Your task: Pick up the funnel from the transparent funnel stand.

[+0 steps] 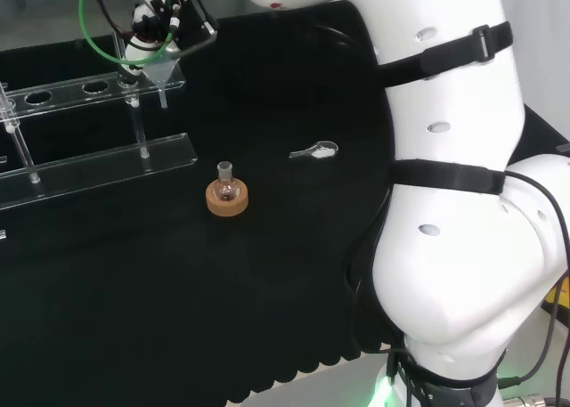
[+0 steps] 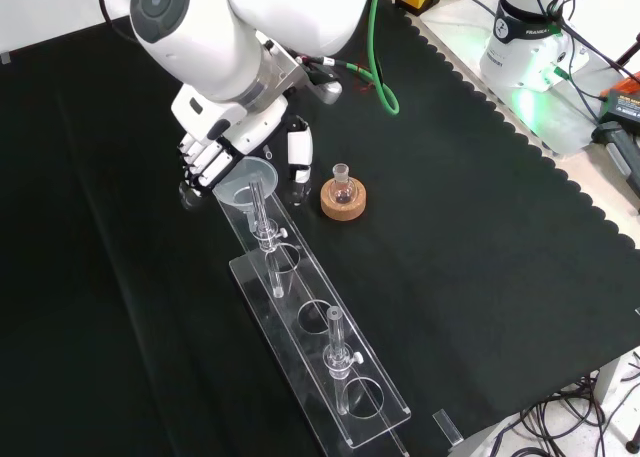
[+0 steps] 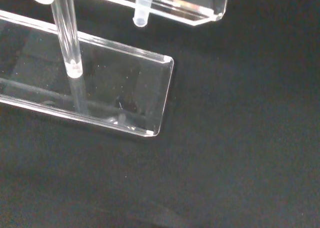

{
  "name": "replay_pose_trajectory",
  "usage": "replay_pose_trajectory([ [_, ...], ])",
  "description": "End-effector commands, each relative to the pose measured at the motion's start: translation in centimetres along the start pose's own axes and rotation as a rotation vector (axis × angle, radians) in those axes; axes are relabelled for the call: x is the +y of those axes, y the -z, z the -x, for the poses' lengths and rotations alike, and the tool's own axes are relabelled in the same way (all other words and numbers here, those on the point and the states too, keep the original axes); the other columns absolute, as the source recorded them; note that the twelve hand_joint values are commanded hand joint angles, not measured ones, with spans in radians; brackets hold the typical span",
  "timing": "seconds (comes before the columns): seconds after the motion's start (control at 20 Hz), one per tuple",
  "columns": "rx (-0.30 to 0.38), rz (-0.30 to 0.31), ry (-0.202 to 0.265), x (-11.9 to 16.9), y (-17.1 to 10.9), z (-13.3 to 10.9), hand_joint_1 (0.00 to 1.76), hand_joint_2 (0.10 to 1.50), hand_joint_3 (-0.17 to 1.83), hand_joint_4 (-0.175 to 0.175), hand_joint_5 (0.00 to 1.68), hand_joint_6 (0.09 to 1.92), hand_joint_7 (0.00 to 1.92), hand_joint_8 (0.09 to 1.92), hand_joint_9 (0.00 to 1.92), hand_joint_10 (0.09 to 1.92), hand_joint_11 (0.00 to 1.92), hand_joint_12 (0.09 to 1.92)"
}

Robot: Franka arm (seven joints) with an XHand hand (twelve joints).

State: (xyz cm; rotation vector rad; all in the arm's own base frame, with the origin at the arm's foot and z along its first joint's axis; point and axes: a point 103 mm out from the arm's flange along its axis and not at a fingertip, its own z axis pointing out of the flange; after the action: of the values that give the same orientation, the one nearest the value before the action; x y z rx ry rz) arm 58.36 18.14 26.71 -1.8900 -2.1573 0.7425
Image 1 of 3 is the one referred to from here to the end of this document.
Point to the glass weighing funnel with powder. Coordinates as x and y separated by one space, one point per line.
323 151

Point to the clear plastic funnel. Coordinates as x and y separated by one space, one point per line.
162 73

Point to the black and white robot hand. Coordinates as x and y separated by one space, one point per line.
167 17

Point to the black cloth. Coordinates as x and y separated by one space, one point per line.
133 291

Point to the clear funnel stand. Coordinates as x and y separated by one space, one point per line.
89 166

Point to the yellow stop button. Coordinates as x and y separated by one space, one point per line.
562 300

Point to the small round-bottom glass flask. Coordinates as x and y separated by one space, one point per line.
225 171

